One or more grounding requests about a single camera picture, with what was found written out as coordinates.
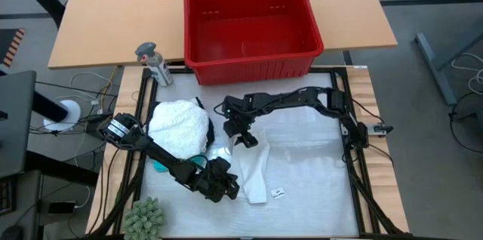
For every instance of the red plastic laundry basket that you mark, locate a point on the red plastic laundry basket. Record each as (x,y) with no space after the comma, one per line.
(196,25)

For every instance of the small white cloth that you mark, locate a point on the small white cloth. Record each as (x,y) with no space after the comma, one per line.
(254,172)

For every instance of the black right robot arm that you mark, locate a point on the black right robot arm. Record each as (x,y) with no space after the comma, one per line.
(294,100)

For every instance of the grey power strip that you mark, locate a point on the grey power strip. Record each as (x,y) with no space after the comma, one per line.
(377,129)

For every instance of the black garment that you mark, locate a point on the black garment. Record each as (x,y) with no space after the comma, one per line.
(211,130)

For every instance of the white lace garment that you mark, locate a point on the white lace garment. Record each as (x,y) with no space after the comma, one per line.
(177,127)

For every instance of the orange black striped mat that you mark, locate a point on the orange black striped mat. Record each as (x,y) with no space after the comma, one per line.
(13,47)

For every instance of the light wooden desk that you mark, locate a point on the light wooden desk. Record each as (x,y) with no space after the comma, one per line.
(120,13)

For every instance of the small black floor box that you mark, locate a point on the small black floor box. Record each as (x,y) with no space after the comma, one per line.
(62,207)

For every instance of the spray bottle with grey trigger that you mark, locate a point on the spray bottle with grey trigger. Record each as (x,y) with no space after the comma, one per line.
(155,64)

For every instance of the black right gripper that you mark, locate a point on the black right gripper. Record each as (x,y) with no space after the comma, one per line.
(237,125)

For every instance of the grey desk leg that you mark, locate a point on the grey desk leg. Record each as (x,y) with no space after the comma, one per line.
(434,66)

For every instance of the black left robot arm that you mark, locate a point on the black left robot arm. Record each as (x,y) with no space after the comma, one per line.
(158,153)

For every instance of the white round base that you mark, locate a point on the white round base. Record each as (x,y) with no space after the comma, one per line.
(69,113)

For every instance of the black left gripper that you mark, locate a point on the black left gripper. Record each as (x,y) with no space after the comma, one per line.
(219,181)

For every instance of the white paper size tag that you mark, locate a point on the white paper size tag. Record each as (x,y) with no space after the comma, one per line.
(277,193)

